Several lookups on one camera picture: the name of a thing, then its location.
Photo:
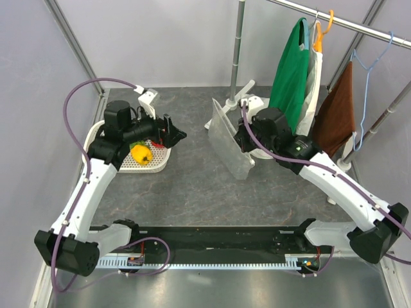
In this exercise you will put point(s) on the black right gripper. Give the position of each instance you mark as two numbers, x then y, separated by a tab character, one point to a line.
241	137

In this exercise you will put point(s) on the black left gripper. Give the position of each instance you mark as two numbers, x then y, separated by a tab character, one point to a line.
170	136

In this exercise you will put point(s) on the clear dotted zip bag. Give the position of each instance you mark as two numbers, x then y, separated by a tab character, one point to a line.
221	136

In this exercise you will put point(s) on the yellow bell pepper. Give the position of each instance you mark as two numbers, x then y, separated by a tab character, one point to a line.
141	154

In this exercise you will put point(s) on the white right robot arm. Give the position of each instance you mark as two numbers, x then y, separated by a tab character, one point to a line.
375	224

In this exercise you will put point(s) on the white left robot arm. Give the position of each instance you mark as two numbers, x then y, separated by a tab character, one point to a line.
69	244

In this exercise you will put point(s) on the white perforated plastic basket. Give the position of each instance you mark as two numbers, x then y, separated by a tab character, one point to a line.
158	162

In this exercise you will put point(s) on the green shirt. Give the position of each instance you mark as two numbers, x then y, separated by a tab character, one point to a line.
288	89

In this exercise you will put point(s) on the brown towel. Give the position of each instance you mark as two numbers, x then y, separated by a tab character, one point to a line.
334	124

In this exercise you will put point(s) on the grey clothes rack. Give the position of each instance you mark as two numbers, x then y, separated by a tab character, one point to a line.
351	149

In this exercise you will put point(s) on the white garment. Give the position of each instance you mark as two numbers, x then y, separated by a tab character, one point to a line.
311	94

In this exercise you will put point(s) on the orange clothes hanger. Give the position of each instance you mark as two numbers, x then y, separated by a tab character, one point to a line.
319	33

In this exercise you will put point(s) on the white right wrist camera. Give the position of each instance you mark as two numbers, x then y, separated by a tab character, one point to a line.
252	103

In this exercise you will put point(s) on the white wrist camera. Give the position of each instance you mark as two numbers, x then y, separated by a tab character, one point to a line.
146	98
252	103

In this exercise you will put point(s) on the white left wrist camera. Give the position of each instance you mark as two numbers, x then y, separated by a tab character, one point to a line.
146	98

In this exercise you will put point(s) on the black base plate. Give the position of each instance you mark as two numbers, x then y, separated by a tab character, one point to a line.
222	244

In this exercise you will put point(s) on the blue wire hanger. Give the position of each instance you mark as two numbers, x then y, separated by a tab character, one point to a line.
366	90

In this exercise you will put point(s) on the grey slotted cable duct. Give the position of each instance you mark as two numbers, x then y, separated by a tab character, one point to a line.
124	262

